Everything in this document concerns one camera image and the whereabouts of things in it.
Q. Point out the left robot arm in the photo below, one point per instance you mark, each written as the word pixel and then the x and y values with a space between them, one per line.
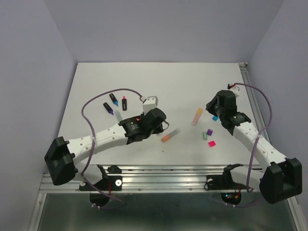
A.
pixel 64 158

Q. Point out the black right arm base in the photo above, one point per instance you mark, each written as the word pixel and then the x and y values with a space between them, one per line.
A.
pixel 219 182

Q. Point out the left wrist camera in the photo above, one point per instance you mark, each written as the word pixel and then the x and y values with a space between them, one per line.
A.
pixel 150 103

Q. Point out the black highlighter pink tip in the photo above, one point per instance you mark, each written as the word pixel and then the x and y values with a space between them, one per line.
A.
pixel 124 103

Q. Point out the pastel green highlighter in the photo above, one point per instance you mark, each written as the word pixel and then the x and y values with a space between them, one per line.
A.
pixel 118 115

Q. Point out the black highlighter purple tip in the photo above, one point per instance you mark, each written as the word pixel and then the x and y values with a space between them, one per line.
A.
pixel 108 108

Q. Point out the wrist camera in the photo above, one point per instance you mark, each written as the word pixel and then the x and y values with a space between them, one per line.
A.
pixel 150 103
pixel 235 89

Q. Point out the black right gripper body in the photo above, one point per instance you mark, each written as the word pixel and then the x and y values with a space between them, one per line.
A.
pixel 213 108

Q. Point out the aluminium right side rail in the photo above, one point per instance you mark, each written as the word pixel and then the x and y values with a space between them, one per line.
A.
pixel 252 94

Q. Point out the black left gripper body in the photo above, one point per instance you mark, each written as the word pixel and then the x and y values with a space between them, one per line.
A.
pixel 159 130

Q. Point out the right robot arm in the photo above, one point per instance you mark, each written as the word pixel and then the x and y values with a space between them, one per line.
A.
pixel 280 177

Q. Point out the purple pen cap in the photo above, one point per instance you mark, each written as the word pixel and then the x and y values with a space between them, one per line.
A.
pixel 209 132

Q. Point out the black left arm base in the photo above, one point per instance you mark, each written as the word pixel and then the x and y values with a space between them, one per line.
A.
pixel 109 179

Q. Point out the pink pen cap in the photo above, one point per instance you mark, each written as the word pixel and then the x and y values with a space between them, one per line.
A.
pixel 212 143

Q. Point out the black highlighter blue tip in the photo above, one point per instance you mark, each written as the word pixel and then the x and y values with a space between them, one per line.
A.
pixel 114 99

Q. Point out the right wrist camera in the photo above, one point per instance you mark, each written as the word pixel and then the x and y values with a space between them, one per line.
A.
pixel 235 89

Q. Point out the pastel pink orange highlighter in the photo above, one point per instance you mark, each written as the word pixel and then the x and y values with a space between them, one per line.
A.
pixel 197 116

